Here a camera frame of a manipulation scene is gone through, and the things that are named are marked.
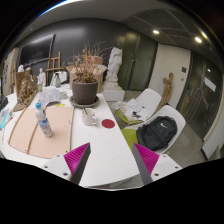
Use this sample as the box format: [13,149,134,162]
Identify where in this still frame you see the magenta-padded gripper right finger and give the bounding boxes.
[131,142,184,186]

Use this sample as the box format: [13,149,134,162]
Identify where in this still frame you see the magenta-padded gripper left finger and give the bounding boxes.
[41,142,92,186]

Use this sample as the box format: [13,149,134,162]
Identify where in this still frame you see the white bottle with blue cap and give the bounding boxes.
[35,102,54,139]

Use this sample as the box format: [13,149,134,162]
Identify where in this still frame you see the black backpack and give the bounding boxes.
[135,115,178,152]

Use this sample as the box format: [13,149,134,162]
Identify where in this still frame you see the light wooden drawing board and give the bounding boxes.
[7,105,75,160]

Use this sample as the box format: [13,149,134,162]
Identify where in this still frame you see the white mug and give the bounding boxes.
[81,107,98,127]

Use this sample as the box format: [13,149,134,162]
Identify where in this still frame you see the flat round red coaster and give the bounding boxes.
[101,118,116,130]

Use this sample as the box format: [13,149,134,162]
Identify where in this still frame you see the grey plant saucer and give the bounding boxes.
[69,95,100,109]

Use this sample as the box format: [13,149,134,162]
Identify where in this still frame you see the stack of papers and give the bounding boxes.
[111,98,153,123]

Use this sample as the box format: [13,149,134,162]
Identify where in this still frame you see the dried plant in grey pot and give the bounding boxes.
[63,41,108,106]

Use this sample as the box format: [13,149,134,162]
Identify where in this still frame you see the crumpled clear plastic bag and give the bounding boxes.
[38,85,62,108]

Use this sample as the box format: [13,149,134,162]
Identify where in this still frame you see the white statue plinth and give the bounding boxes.
[101,87,126,102]

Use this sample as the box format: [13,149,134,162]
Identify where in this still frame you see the wooden figure sculpture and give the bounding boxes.
[159,72,175,107]

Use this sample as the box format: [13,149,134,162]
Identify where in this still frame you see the teal packet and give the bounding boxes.
[0,108,14,129]

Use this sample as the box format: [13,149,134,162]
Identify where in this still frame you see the tall white plaster statue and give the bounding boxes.
[104,46,124,90]

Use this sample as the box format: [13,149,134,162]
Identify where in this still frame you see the wooden easel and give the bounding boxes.
[45,50,64,87]

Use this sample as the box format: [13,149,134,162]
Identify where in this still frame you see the dark double door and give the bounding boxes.
[118,31,158,91]

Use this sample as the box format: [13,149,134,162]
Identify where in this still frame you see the white cabinet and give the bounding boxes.
[1,48,19,96]

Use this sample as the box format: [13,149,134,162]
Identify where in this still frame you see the recessed ceiling lights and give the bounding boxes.
[151,29,204,44]

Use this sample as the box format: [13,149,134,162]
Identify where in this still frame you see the bright ceiling light panel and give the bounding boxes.
[36,0,84,18]

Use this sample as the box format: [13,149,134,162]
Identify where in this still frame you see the black wall screen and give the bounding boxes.
[18,34,55,68]

